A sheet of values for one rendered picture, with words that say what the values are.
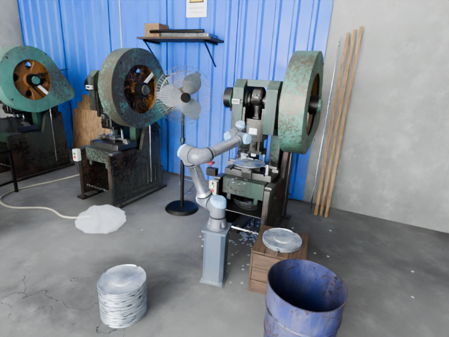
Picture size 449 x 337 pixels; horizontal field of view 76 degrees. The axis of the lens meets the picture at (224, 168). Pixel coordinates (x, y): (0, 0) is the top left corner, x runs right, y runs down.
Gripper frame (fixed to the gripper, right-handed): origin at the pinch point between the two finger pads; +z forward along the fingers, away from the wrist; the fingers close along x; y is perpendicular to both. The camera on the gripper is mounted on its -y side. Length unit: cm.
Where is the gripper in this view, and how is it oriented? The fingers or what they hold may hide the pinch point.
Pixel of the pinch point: (241, 158)
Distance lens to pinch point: 240.4
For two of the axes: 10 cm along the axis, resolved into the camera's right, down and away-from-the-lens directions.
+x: 3.5, -6.4, 6.8
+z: 1.1, 7.5, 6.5
